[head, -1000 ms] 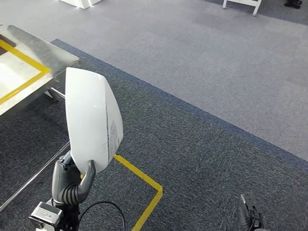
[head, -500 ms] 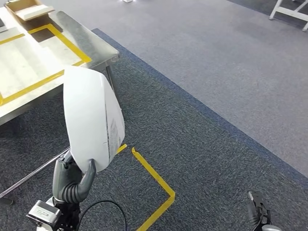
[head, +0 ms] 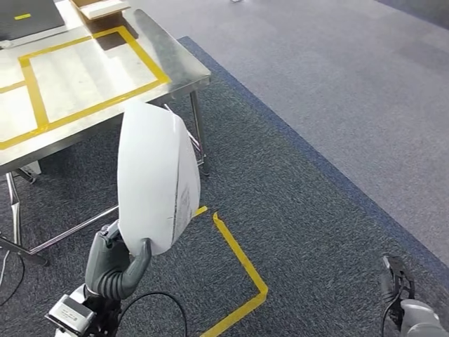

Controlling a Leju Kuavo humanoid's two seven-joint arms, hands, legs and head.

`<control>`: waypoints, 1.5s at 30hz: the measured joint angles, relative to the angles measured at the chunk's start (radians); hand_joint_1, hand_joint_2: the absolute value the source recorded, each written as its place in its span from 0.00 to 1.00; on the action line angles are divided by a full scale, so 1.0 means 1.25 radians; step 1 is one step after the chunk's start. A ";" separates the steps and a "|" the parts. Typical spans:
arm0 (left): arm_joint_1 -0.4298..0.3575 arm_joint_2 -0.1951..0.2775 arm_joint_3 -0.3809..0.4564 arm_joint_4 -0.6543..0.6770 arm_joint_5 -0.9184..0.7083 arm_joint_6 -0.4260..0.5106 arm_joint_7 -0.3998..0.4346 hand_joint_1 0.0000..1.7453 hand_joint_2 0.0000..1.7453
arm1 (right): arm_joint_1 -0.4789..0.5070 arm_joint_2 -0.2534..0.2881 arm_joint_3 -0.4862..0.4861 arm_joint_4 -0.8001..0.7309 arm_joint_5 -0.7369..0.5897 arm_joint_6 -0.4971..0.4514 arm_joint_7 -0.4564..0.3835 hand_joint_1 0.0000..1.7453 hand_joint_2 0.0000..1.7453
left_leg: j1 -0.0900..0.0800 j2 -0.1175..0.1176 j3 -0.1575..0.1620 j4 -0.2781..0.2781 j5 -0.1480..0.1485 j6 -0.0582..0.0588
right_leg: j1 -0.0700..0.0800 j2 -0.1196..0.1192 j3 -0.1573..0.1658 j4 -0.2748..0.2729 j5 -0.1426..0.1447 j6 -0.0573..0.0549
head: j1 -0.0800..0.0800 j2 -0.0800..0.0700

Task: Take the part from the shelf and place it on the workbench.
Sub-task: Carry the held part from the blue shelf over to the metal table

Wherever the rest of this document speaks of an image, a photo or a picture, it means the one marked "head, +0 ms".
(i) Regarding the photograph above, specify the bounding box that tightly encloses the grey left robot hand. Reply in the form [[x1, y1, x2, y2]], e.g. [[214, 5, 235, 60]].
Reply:
[[85, 222, 152, 301]]

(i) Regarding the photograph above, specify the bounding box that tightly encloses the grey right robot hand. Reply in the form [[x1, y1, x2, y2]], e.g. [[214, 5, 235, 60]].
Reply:
[[380, 267, 397, 305]]

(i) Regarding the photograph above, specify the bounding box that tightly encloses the white curved plastic part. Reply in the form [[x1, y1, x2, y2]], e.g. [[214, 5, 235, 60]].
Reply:
[[117, 100, 201, 257]]

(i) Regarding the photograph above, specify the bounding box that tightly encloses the yellow tape on workbench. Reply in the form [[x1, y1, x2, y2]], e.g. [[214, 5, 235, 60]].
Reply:
[[0, 25, 172, 151]]

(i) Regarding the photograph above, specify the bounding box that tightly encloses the stainless steel workbench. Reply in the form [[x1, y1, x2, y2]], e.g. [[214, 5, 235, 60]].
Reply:
[[0, 0, 212, 268]]

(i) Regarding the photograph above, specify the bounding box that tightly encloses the angled yellow floor tape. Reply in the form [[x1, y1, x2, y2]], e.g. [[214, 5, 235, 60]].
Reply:
[[199, 211, 269, 337]]

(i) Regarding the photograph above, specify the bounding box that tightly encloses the black case with yellow label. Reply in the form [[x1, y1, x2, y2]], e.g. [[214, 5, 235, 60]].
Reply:
[[0, 0, 66, 43]]

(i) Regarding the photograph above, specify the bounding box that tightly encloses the brown cardboard box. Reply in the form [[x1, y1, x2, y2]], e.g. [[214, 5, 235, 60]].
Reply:
[[70, 0, 131, 22]]

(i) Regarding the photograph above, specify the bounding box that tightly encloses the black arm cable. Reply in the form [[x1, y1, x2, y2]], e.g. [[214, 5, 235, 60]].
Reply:
[[117, 291, 189, 337]]

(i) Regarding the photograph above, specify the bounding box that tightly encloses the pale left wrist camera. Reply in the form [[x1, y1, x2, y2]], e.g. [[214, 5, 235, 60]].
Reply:
[[45, 293, 96, 337]]

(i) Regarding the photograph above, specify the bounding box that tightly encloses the black floor cable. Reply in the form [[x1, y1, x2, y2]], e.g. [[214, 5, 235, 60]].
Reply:
[[0, 253, 26, 308]]

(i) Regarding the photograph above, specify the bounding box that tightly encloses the long white floor cable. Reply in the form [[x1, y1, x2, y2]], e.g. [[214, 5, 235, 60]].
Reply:
[[0, 251, 11, 289]]

